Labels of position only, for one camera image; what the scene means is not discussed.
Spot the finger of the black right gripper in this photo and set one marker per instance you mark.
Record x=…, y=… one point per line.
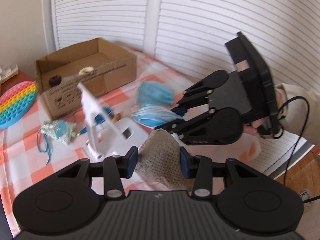
x=197, y=95
x=214, y=127

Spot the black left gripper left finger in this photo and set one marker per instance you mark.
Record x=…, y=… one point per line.
x=72, y=197

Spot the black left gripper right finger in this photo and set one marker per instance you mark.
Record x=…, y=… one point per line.
x=243, y=197

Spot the blue face mask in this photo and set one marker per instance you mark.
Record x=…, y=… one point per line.
x=152, y=116
x=154, y=93

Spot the blue embroidered sachet pouch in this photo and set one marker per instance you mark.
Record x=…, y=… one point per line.
x=60, y=130

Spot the person's right hand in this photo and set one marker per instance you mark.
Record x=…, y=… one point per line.
x=252, y=127

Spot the checkered pink tablecloth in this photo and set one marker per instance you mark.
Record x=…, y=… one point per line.
x=22, y=164

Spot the white phone stand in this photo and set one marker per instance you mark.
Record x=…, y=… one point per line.
x=107, y=139

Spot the small brown thimble object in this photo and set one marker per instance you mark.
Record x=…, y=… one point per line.
x=116, y=118

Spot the blue tassel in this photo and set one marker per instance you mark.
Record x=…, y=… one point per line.
x=99, y=119

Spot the cardboard box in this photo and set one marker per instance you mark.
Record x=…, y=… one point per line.
x=101, y=66

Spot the rainbow pop-it toy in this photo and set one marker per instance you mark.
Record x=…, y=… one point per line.
x=16, y=102

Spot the wooden nightstand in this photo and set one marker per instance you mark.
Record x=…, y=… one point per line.
x=20, y=77

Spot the white wifi router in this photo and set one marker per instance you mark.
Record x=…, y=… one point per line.
x=8, y=73

